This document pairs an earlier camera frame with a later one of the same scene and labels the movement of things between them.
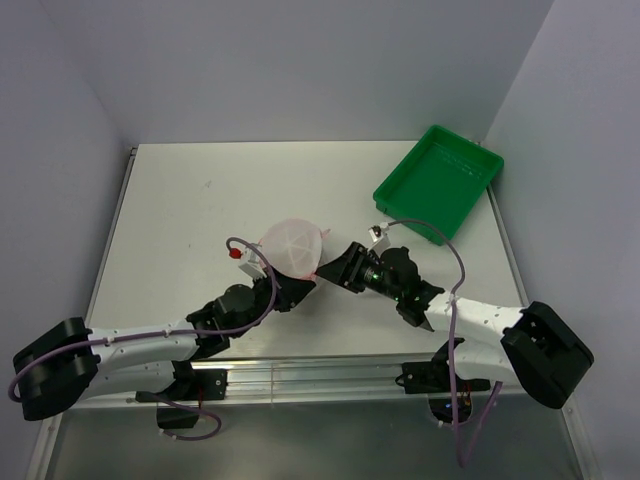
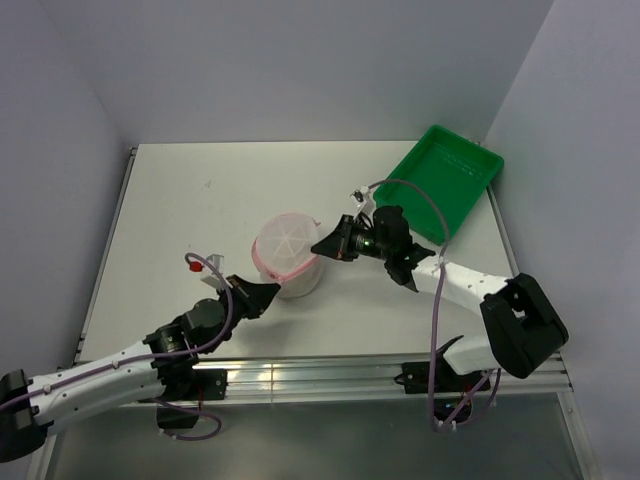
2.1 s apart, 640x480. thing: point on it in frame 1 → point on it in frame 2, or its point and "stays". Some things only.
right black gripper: (339, 269) → (336, 244)
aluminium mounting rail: (291, 381) stays
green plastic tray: (437, 181) stays
